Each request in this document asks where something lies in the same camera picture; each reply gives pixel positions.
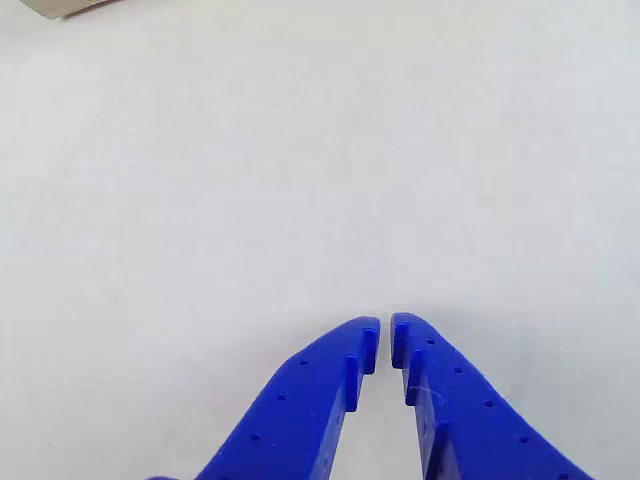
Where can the shallow wooden box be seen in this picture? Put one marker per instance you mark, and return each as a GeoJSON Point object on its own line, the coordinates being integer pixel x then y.
{"type": "Point", "coordinates": [70, 7]}

